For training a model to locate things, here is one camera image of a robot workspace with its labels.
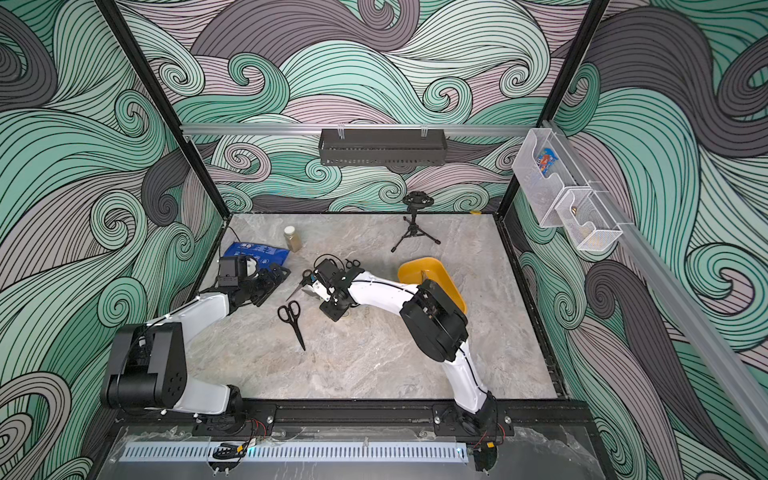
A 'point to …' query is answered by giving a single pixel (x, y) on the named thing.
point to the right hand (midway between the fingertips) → (337, 305)
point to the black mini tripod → (415, 200)
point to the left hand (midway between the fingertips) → (281, 275)
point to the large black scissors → (290, 313)
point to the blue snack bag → (263, 255)
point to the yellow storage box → (411, 273)
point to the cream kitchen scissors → (309, 289)
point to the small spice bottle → (293, 238)
